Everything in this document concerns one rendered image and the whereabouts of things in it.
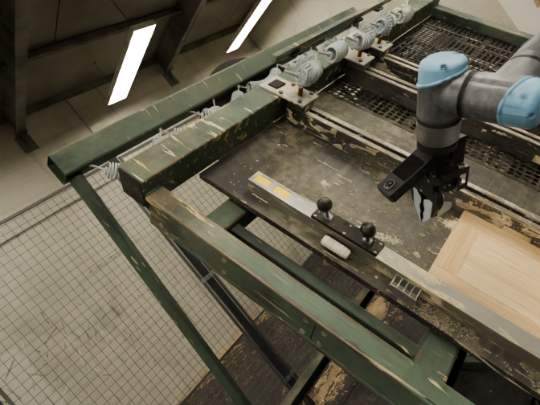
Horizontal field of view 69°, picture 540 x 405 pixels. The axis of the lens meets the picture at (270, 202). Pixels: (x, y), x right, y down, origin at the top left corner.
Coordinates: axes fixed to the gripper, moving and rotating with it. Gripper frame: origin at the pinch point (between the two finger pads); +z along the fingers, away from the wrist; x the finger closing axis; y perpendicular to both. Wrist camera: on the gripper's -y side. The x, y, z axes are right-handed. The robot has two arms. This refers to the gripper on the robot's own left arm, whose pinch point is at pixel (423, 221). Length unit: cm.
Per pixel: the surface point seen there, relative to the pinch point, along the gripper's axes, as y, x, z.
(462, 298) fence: 5.5, -8.3, 21.0
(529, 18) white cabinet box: 320, 268, 91
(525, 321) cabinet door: 17.4, -16.1, 28.0
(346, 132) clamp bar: 8, 51, 5
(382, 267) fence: -7.2, 5.6, 16.9
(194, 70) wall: 13, 654, 156
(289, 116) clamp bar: -5, 70, 2
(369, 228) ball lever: -10.1, 5.6, 1.6
